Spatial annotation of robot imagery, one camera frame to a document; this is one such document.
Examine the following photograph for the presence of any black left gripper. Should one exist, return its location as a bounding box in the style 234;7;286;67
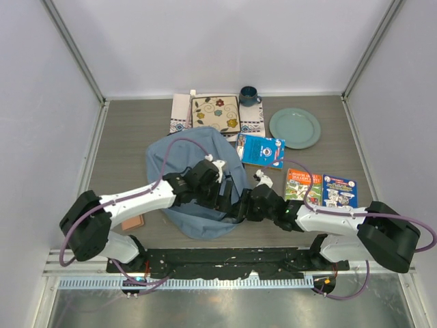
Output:
195;177;232;212

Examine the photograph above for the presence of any bright blue paperback book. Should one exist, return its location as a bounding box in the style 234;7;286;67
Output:
236;133;285;167

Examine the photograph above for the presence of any orange treehouse paperback book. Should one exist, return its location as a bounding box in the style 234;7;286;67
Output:
284;169;322;206

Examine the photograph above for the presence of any light blue fabric backpack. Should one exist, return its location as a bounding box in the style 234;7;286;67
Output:
145;127;250;240

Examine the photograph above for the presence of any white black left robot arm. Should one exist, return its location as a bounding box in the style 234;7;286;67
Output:
59;156;232;273

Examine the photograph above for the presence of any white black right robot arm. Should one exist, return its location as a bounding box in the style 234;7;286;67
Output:
228;184;421;273

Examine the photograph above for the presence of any square floral ceramic plate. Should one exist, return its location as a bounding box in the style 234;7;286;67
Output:
191;96;241;134

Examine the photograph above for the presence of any round teal ceramic plate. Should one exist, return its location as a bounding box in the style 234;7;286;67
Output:
269;108;322;150

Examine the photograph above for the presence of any tan leather wallet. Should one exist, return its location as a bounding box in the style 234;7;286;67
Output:
121;215;144;231

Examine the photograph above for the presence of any dark blue cartoon book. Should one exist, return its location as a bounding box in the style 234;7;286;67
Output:
322;174;358;209

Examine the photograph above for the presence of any dark blue ceramic mug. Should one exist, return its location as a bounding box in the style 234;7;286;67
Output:
238;86;262;107

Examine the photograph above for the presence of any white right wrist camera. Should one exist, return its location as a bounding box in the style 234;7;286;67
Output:
253;169;273;188

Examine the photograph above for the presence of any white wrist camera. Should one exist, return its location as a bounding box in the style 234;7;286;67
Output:
204;154;227;182
253;169;273;188

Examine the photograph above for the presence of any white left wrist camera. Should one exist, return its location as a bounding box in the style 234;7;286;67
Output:
204;154;227;182

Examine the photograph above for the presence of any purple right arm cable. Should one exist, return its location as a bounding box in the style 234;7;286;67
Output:
262;158;437;301

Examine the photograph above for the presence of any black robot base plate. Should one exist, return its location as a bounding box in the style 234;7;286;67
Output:
137;247;350;280

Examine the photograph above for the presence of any white slotted cable duct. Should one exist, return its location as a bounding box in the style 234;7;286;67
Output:
58;275;314;290

